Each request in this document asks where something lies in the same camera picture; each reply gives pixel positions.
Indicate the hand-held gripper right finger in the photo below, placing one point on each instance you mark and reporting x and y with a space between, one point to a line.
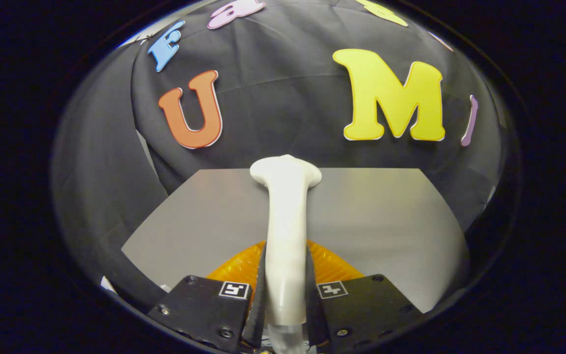
361 307

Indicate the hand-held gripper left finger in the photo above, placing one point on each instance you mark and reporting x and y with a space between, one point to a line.
199 307

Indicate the white garment steamer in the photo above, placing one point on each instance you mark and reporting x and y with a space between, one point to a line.
285 221

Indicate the grey metal cabinet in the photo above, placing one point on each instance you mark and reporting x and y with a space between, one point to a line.
376 221

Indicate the black backdrop cloth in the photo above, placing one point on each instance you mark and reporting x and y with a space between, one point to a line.
283 98

